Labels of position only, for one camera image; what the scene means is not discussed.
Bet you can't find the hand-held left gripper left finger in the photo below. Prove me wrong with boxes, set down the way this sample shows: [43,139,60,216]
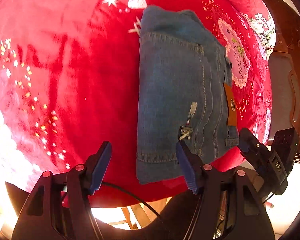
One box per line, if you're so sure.
[12,141,113,240]

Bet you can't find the floral patterned quilt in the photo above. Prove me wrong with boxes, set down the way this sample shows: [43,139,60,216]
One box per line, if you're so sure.
[207,0,276,60]

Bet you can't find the red floral blanket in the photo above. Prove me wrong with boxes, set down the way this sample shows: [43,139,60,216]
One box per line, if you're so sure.
[0,0,273,209]

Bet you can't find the black cable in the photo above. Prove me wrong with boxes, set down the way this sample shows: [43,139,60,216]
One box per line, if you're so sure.
[100,181,170,230]

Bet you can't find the blue denim pants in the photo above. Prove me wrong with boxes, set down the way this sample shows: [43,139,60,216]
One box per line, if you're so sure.
[136,5,240,185]

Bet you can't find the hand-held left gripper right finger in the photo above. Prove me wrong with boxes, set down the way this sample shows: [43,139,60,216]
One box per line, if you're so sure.
[175,140,275,240]

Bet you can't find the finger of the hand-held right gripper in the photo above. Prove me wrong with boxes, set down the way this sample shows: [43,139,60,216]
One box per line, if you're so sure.
[238,127,268,162]

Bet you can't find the dark carved wooden bed frame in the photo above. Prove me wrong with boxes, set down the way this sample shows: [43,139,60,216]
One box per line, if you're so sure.
[256,0,300,165]

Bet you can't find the dark cloth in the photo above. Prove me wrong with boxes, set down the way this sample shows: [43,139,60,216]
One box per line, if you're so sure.
[5,180,230,240]

